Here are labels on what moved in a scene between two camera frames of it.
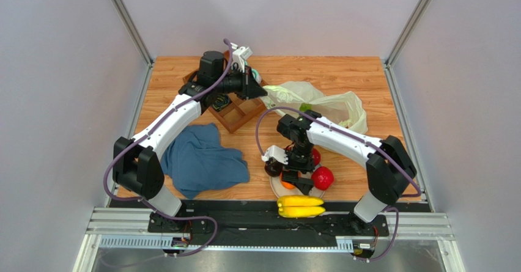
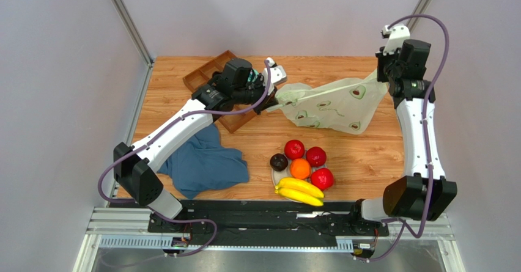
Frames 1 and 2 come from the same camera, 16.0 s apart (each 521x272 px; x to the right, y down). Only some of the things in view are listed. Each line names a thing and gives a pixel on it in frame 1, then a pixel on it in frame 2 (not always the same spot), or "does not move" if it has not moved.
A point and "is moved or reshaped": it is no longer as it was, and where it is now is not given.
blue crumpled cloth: [197, 162] does not move
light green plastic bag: [343, 107] is moved or reshaped
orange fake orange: [287, 185] is moved or reshaped
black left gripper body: [236, 83] to [250, 93]
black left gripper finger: [254, 89] to [269, 101]
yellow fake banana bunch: [299, 206] is moved or reshaped
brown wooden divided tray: [241, 111] does not move
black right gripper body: [298, 169] to [384, 69]
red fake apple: [323, 178] does not move
